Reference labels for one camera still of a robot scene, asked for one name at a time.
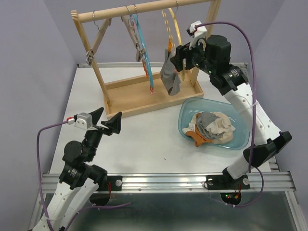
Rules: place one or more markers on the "orange and cream underwear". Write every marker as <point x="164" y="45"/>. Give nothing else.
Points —
<point x="197" y="136"/>

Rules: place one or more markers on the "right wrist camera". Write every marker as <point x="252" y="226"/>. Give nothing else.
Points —
<point x="196" y="33"/>

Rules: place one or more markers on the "plain grey underwear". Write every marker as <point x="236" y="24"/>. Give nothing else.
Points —
<point x="169" y="76"/>

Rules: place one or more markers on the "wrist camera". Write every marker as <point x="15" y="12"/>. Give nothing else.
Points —
<point x="196" y="33"/>
<point x="82" y="121"/>

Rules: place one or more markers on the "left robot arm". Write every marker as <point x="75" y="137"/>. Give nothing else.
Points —
<point x="78" y="180"/>

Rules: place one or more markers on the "wooden clothes rack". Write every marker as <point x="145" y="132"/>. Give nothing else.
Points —
<point x="132" y="95"/>

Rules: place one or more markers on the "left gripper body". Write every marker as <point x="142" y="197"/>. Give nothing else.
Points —
<point x="94" y="137"/>

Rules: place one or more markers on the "beige cotton underwear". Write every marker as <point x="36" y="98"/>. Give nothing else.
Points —
<point x="226" y="137"/>

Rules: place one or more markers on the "yellow plastic hanger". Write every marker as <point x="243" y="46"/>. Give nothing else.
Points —
<point x="174" y="36"/>

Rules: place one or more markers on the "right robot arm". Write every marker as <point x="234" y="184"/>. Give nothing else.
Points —
<point x="212" y="56"/>

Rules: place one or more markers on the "teal plastic bin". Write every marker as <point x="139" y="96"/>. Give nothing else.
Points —
<point x="195" y="105"/>

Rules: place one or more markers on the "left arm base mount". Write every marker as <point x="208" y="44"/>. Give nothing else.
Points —
<point x="113" y="183"/>

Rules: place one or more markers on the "white underwear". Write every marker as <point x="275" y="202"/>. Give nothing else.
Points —
<point x="190" y="127"/>

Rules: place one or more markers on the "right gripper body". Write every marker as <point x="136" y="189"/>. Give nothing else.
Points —
<point x="197" y="57"/>

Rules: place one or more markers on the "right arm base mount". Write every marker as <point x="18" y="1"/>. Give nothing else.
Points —
<point x="220" y="182"/>

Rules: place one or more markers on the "grey and cream underwear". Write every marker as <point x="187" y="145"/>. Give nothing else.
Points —
<point x="206" y="118"/>

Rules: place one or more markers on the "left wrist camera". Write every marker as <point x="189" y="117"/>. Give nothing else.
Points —
<point x="82" y="121"/>

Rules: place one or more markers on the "aluminium mounting rail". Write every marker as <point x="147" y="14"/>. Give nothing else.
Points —
<point x="193" y="183"/>

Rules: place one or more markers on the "blue plastic hanger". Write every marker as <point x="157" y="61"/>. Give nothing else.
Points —
<point x="146" y="64"/>

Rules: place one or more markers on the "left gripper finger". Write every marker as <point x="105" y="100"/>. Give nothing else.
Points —
<point x="113" y="125"/>
<point x="96" y="115"/>

